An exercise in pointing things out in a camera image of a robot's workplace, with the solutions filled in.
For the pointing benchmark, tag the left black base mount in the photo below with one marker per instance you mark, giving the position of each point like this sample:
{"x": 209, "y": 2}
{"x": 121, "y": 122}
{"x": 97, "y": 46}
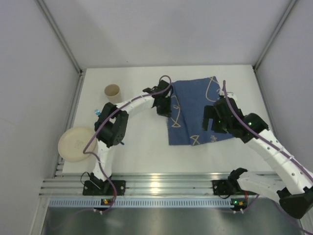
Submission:
{"x": 104, "y": 188}

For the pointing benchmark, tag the aluminium corner post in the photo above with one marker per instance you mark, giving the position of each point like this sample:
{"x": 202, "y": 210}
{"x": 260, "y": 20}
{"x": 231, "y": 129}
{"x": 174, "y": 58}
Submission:
{"x": 278, "y": 27}
{"x": 57, "y": 32}

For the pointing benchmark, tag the beige cup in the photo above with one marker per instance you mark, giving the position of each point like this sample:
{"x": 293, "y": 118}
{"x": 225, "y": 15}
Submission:
{"x": 113, "y": 93}

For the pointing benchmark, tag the right aluminium corner post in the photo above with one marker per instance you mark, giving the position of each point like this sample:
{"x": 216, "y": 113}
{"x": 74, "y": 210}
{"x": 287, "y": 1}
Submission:
{"x": 278, "y": 27}

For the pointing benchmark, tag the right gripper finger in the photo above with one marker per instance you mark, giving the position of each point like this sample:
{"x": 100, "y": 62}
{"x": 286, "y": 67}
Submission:
{"x": 217, "y": 127}
{"x": 209, "y": 113}

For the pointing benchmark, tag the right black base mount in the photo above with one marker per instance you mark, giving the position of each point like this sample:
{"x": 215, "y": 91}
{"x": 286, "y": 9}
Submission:
{"x": 221, "y": 188}

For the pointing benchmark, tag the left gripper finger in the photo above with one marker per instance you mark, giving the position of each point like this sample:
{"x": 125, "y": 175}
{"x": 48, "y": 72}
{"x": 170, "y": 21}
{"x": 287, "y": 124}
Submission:
{"x": 171, "y": 91}
{"x": 163, "y": 106}

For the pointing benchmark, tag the aluminium rail frame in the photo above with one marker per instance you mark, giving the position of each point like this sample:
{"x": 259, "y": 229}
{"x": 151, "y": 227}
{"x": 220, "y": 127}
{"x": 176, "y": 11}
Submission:
{"x": 177, "y": 178}

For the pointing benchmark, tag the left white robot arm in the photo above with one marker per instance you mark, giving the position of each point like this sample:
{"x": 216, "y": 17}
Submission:
{"x": 117, "y": 114}

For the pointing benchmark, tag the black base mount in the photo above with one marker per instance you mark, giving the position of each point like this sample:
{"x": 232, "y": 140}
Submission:
{"x": 221, "y": 188}
{"x": 104, "y": 188}

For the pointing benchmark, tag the blue metallic spoon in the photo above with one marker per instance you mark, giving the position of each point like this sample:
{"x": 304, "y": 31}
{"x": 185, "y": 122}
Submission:
{"x": 122, "y": 142}

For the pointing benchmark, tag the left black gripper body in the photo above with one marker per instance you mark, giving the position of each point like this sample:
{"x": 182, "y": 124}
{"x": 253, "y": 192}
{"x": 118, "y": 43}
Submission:
{"x": 163, "y": 105}

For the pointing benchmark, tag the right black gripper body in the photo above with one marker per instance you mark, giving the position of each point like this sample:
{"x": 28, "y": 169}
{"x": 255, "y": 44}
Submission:
{"x": 211, "y": 117}

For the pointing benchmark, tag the left aluminium corner post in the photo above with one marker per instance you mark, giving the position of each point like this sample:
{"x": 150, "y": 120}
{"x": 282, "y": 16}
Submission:
{"x": 57, "y": 32}

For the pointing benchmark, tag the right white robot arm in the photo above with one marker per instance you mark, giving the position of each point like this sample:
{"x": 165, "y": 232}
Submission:
{"x": 294, "y": 192}

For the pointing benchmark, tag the slotted grey cable duct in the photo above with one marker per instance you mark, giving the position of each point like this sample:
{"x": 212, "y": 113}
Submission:
{"x": 124, "y": 202}

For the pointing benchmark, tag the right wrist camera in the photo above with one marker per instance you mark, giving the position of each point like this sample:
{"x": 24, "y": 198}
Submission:
{"x": 229, "y": 95}

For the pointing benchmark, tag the cream round plate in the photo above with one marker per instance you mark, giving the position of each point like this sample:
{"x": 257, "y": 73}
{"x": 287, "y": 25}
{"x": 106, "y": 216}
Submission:
{"x": 72, "y": 143}

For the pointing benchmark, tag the blue fish placemat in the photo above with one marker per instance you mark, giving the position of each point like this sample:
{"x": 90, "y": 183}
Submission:
{"x": 188, "y": 101}

